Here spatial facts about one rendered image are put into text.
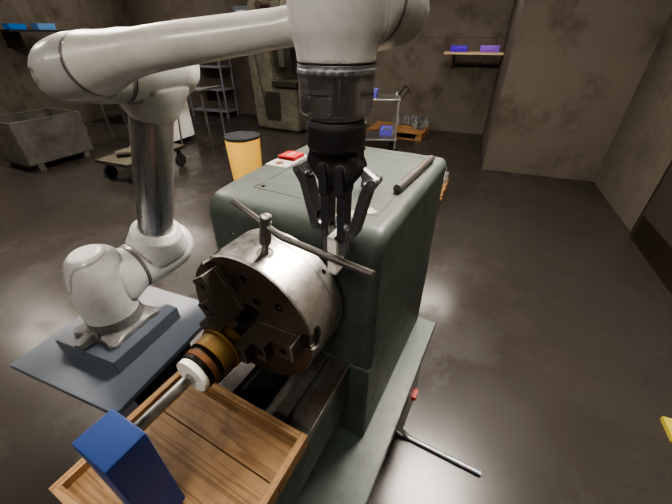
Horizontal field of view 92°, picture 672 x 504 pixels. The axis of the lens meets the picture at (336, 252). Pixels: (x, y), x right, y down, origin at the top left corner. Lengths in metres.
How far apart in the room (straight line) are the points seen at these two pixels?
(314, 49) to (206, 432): 0.73
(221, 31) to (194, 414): 0.74
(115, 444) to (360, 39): 0.59
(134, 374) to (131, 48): 0.87
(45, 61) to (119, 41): 0.17
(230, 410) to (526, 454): 1.45
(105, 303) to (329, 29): 0.97
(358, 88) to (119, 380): 1.04
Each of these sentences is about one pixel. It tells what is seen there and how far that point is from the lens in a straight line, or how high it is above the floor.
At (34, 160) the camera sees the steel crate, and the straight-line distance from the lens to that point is 6.16.
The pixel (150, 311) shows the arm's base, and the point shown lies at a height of 0.82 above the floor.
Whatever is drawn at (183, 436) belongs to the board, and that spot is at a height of 0.89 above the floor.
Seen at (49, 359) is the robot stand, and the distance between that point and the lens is 1.38.
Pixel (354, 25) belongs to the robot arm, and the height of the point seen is 1.59.
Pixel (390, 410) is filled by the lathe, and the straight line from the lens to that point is 1.22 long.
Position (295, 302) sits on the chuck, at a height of 1.18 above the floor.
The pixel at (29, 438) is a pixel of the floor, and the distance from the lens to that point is 2.28.
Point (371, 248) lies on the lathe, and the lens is 0.65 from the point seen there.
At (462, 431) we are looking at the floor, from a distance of 1.88.
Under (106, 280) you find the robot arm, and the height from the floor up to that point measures 1.01.
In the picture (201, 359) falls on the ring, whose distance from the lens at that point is 0.64.
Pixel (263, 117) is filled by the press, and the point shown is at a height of 0.22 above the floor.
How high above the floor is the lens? 1.58
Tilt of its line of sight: 34 degrees down
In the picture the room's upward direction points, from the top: straight up
